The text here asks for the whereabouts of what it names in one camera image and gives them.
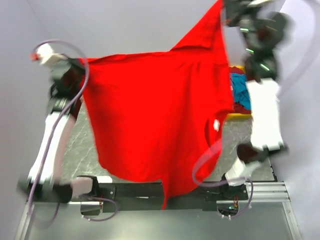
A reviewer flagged aluminium front rail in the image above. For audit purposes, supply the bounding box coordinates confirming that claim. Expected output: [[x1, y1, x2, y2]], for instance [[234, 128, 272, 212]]
[[26, 181, 291, 206]]

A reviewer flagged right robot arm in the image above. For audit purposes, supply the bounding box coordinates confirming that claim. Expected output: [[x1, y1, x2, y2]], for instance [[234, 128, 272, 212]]
[[223, 0, 288, 187]]

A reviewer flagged blue t shirt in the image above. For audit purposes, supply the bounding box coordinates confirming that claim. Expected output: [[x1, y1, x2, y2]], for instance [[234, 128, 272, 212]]
[[230, 73, 251, 110]]

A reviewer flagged bright red t shirt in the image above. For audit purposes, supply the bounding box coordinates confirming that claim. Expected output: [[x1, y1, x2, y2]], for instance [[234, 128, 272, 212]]
[[83, 0, 234, 200]]

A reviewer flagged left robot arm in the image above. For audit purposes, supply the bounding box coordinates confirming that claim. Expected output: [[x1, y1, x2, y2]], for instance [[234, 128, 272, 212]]
[[17, 39, 95, 205]]

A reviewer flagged black base beam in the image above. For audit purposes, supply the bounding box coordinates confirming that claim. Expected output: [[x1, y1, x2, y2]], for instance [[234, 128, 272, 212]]
[[99, 182, 250, 211]]

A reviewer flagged dark red shirt in bin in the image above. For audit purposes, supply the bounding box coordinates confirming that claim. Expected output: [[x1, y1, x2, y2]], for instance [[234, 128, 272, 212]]
[[229, 66, 251, 114]]

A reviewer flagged yellow plastic bin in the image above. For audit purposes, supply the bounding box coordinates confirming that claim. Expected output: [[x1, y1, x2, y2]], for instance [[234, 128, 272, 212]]
[[226, 65, 251, 121]]

